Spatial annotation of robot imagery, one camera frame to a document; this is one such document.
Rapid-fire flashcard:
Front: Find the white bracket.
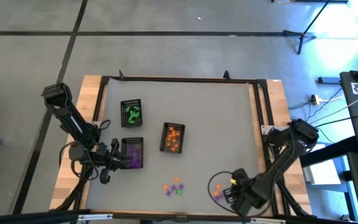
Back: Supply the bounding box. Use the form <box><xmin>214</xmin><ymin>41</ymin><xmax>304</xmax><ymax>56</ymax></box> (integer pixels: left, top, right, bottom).
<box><xmin>260</xmin><ymin>124</ymin><xmax>275</xmax><ymax>135</ymax></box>

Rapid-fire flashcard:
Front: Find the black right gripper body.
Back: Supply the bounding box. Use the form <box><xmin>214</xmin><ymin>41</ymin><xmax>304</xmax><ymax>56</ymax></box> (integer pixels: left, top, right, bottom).
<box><xmin>228</xmin><ymin>167</ymin><xmax>254</xmax><ymax>208</ymax></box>

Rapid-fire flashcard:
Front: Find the silver metal bracket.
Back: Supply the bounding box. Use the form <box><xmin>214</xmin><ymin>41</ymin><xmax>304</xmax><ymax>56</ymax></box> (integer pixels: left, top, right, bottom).
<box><xmin>78</xmin><ymin>213</ymin><xmax>114</xmax><ymax>222</ymax></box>
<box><xmin>249</xmin><ymin>217</ymin><xmax>287</xmax><ymax>224</ymax></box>

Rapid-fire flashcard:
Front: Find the black rig beam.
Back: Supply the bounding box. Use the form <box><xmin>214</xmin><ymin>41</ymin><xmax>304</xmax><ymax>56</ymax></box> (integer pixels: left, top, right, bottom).
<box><xmin>0</xmin><ymin>210</ymin><xmax>358</xmax><ymax>224</ymax></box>

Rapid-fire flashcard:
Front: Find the black metal table frame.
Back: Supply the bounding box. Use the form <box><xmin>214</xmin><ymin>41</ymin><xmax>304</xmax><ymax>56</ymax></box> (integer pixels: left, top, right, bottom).
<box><xmin>50</xmin><ymin>70</ymin><xmax>313</xmax><ymax>218</ymax></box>

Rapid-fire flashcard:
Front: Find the black plastic slotted basket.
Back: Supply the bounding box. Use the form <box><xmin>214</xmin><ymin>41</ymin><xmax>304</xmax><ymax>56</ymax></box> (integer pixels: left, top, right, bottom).
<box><xmin>120</xmin><ymin>99</ymin><xmax>144</xmax><ymax>128</ymax></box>
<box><xmin>120</xmin><ymin>137</ymin><xmax>144</xmax><ymax>170</ymax></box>
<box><xmin>159</xmin><ymin>122</ymin><xmax>186</xmax><ymax>154</ymax></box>

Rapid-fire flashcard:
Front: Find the white box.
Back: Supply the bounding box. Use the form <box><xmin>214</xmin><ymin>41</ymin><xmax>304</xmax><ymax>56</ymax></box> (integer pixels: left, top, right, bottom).
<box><xmin>303</xmin><ymin>161</ymin><xmax>343</xmax><ymax>185</ymax></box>

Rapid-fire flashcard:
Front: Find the black tripod stand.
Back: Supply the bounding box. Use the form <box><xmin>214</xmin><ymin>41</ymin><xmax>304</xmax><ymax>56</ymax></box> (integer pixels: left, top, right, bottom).
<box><xmin>283</xmin><ymin>0</ymin><xmax>332</xmax><ymax>55</ymax></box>

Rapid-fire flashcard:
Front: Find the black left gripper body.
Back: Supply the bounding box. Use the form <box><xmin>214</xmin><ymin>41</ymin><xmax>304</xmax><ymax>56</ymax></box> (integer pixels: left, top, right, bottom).
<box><xmin>93</xmin><ymin>142</ymin><xmax>119</xmax><ymax>171</ymax></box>

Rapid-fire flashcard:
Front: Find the black desk leg bar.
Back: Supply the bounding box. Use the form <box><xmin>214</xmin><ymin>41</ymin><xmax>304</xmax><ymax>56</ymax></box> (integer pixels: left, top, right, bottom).
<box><xmin>300</xmin><ymin>136</ymin><xmax>358</xmax><ymax>168</ymax></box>

